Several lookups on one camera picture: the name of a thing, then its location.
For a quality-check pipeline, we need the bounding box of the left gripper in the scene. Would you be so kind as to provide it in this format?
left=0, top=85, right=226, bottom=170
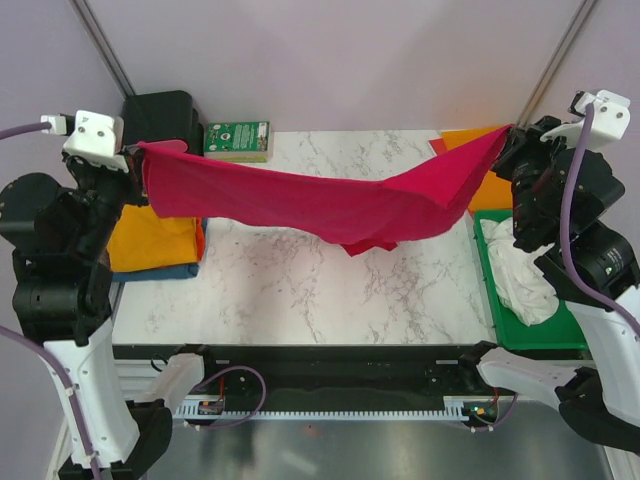
left=62, top=140, right=150, bottom=255

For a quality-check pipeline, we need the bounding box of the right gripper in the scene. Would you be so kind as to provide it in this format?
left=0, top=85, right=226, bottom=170
left=492, top=114, right=594, bottom=243

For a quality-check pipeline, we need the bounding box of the magenta t shirt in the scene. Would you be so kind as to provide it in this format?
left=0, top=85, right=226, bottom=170
left=137, top=123, right=516, bottom=259

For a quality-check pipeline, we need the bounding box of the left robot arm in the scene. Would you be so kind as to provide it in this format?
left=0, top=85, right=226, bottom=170
left=1, top=148, right=171, bottom=479

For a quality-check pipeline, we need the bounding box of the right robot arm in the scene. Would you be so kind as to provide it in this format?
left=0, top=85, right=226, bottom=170
left=457, top=116, right=639, bottom=454

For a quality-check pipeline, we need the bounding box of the orange plastic folder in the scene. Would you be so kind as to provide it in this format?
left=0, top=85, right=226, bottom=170
left=441, top=124, right=513, bottom=213

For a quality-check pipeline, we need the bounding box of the yellow folded t shirt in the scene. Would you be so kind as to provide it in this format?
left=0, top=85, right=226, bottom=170
left=107, top=205, right=198, bottom=273

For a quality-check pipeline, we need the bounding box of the red plastic folder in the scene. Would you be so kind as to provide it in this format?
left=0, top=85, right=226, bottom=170
left=429, top=138, right=448, bottom=156

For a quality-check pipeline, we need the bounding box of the black pink drawer organizer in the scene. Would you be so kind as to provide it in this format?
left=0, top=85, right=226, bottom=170
left=121, top=90, right=204, bottom=155

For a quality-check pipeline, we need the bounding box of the orange folded t shirt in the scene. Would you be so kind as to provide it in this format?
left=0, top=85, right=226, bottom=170
left=195, top=218, right=207, bottom=262

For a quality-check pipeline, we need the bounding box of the blue folded t shirt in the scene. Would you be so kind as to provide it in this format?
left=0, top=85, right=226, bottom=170
left=112, top=263, right=200, bottom=283

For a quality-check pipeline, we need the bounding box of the white crumpled t shirt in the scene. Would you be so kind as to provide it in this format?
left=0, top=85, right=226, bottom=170
left=480, top=218, right=559, bottom=327

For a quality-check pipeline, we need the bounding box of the green white box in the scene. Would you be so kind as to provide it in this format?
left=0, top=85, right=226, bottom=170
left=203, top=121, right=272, bottom=163

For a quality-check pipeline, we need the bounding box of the green plastic tray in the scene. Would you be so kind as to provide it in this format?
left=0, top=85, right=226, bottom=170
left=473, top=210, right=587, bottom=351

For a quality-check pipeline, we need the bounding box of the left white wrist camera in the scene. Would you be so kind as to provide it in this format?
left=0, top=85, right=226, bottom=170
left=40, top=110, right=129, bottom=173

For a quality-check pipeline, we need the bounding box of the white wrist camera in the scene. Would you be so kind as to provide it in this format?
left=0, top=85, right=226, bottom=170
left=570, top=89, right=631, bottom=151
left=40, top=110, right=129, bottom=173

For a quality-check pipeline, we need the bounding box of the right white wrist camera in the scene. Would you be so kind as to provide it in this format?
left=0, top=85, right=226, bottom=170
left=570, top=89, right=631, bottom=151

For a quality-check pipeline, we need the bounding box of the left aluminium corner post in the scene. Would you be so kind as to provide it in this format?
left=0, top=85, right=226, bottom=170
left=69, top=0, right=136, bottom=98

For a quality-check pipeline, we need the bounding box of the aluminium corner post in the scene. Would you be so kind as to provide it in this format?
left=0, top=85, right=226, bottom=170
left=516, top=0, right=600, bottom=127
left=69, top=0, right=136, bottom=98

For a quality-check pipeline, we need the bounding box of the right aluminium corner post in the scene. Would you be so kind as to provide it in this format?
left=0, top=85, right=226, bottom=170
left=516, top=0, right=600, bottom=127

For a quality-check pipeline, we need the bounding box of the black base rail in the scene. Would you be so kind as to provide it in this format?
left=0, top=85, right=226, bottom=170
left=114, top=342, right=521, bottom=412

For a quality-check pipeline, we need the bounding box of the white cable duct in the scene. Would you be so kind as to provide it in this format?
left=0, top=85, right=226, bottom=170
left=173, top=395, right=492, bottom=422

